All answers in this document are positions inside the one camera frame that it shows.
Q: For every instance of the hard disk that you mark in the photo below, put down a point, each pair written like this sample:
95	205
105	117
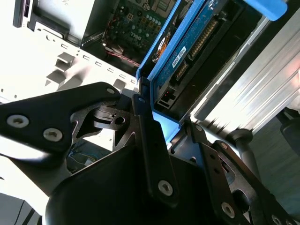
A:
199	35

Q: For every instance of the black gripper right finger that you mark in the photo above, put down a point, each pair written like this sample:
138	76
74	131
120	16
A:
234	187

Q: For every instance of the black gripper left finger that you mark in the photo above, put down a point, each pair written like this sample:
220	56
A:
47	110

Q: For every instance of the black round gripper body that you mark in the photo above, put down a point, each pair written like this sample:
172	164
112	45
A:
105	192

